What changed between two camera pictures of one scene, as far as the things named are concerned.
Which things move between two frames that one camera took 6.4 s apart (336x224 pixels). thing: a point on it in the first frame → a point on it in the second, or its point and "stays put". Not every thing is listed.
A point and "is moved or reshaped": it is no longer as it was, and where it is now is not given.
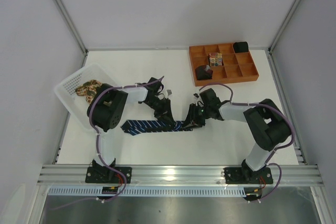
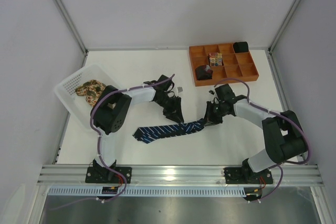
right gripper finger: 200,122 → 218,120
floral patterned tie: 89,89 stays put
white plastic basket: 75,105 stays put
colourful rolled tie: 215,59 stays put
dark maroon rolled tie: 203,74 stays put
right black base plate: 234,176 stays put
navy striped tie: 133,127 is moved or reshaped
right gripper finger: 187,124 → 209,113
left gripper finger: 167,120 → 176,115
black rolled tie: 242,46 stays put
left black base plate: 107,174 stays put
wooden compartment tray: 227,66 stays put
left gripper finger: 158,113 → 167,111
